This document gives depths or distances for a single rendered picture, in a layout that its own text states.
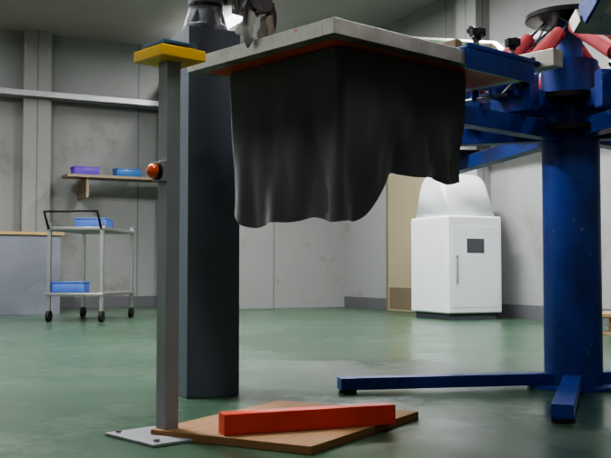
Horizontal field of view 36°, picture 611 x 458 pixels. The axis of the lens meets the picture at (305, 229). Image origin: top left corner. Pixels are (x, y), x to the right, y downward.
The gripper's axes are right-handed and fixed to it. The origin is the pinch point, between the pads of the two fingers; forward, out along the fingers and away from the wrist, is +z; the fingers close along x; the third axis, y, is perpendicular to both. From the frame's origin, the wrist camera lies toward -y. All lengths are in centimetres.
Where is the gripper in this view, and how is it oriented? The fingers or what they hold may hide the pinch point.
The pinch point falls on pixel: (259, 44)
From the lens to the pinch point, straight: 243.2
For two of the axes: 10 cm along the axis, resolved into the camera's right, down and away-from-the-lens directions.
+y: -6.7, 0.3, 7.4
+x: -7.4, -0.3, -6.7
